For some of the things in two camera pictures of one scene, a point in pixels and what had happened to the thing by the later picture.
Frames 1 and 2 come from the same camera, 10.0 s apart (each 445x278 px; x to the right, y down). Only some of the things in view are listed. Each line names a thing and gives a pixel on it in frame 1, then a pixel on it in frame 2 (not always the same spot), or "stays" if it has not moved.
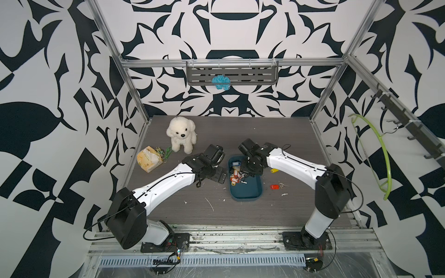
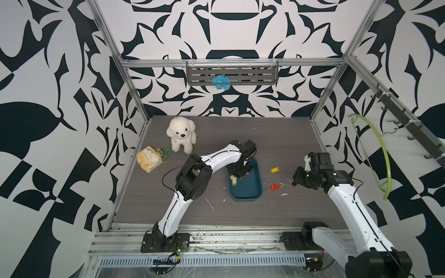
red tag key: [277, 186] stays
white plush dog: [182, 131] stays
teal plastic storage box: [252, 190] stays
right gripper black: [243, 169] to [298, 178]
